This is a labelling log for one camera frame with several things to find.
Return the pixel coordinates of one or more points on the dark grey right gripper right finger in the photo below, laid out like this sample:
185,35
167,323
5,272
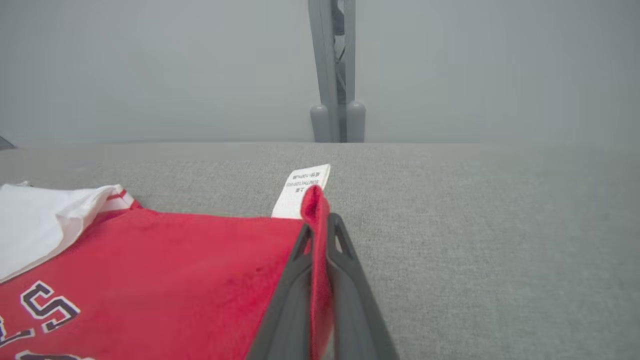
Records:
355,310

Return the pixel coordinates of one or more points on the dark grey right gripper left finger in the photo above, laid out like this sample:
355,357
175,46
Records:
287,310

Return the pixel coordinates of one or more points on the red jersey with striped cuffs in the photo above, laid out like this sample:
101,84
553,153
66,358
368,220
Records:
175,280

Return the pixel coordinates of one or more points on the grey partition post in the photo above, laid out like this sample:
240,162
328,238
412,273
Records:
327,75

